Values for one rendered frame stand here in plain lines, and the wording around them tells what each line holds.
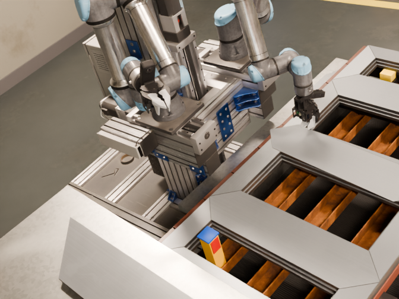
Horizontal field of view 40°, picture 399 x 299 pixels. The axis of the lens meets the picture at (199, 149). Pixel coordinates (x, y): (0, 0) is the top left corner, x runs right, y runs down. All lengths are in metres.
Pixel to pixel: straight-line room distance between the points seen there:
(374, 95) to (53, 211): 1.47
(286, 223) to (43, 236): 0.88
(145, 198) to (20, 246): 1.34
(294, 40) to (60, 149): 2.12
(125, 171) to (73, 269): 1.73
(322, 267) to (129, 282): 0.64
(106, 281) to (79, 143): 2.60
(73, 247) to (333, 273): 0.87
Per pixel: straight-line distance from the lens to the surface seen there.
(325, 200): 2.32
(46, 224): 2.10
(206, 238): 2.02
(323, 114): 2.53
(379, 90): 2.62
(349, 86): 2.65
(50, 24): 5.60
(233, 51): 2.63
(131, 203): 3.28
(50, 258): 1.97
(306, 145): 2.35
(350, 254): 1.94
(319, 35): 4.81
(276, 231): 2.03
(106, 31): 2.12
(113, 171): 3.55
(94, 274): 1.82
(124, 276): 1.77
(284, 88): 4.21
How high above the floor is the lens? 2.38
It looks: 39 degrees down
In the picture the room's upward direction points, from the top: 16 degrees counter-clockwise
